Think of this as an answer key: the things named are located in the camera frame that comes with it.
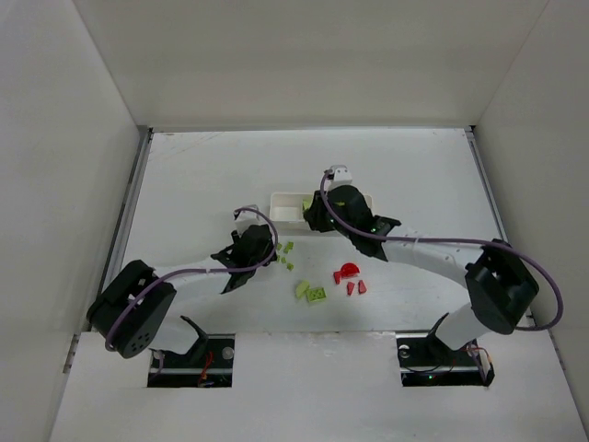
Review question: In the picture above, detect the red arch lego piece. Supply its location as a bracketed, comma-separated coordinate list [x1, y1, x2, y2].
[333, 262, 360, 285]

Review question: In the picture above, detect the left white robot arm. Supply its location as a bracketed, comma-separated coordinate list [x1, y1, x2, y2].
[87, 224, 276, 359]

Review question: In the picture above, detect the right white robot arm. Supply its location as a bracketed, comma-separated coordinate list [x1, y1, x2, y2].
[303, 185, 538, 350]

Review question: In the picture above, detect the white divided container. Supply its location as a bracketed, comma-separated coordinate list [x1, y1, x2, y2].
[268, 191, 375, 229]

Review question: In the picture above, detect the green curved lego piece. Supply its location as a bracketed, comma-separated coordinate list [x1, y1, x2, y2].
[295, 280, 310, 299]

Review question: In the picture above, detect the green 2x2 lego plate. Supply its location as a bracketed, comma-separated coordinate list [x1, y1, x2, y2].
[306, 287, 327, 303]

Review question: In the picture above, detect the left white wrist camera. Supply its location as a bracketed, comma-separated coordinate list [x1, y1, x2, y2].
[234, 204, 260, 236]

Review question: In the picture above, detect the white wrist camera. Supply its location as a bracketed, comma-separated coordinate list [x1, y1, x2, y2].
[328, 165, 352, 188]
[234, 204, 260, 236]

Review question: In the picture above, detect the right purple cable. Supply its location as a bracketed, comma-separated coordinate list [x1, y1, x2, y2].
[319, 169, 564, 332]

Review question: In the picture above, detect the purple cable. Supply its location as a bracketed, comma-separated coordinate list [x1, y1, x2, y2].
[104, 207, 279, 353]
[319, 169, 564, 332]

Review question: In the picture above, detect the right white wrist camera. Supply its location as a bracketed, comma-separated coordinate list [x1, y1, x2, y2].
[328, 165, 352, 188]

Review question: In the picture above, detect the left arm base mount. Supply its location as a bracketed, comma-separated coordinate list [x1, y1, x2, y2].
[146, 315, 236, 389]

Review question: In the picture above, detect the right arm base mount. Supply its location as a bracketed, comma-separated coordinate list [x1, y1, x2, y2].
[396, 314, 495, 388]

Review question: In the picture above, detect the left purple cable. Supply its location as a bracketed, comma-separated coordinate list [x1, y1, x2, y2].
[104, 207, 279, 353]

